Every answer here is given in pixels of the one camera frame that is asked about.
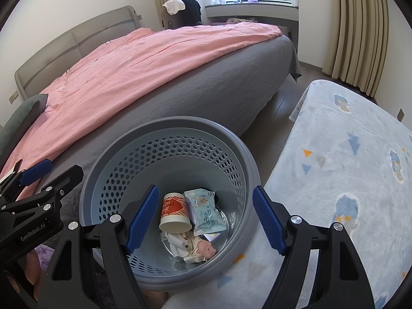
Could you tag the chair with black garment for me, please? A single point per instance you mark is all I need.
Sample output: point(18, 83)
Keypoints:
point(191, 11)

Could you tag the light blue wipes packet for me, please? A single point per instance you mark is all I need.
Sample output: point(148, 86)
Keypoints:
point(206, 212)

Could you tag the white side table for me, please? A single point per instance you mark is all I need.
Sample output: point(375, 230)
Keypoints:
point(289, 35)

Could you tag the pink duvet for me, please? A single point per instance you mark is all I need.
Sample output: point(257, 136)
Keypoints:
point(128, 77)

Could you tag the white cloth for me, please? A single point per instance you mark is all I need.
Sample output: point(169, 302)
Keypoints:
point(173, 5)

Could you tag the grey green pillow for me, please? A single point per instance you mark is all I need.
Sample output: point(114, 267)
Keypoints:
point(22, 116)

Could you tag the grey window sill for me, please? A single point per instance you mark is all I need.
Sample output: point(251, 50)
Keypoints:
point(273, 11)

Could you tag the white tissue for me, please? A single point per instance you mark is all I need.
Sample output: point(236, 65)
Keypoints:
point(175, 242)

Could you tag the pink pig toy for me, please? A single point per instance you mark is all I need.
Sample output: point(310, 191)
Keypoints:
point(206, 248)

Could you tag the grey perforated waste basket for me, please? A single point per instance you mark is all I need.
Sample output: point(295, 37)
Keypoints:
point(193, 154)

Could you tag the pinkish cloth pile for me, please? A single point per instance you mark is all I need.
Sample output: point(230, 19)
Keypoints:
point(239, 21)

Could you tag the grey headboard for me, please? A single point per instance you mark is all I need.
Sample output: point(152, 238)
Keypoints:
point(64, 38)

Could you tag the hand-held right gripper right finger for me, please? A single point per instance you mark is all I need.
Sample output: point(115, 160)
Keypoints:
point(268, 222)

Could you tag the red and white paper cup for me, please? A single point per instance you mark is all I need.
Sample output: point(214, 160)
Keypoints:
point(173, 209)

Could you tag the purple fluffy cloth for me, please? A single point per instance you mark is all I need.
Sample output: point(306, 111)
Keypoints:
point(45, 254)

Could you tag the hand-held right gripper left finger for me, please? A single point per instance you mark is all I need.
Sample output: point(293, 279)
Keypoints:
point(141, 222)

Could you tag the wall socket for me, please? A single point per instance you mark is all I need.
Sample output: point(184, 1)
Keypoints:
point(14, 97)
point(400, 114)

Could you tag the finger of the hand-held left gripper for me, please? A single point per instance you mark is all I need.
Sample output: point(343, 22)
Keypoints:
point(38, 169)
point(67, 177)

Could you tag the person's leg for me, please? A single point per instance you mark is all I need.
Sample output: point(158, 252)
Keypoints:
point(154, 301)

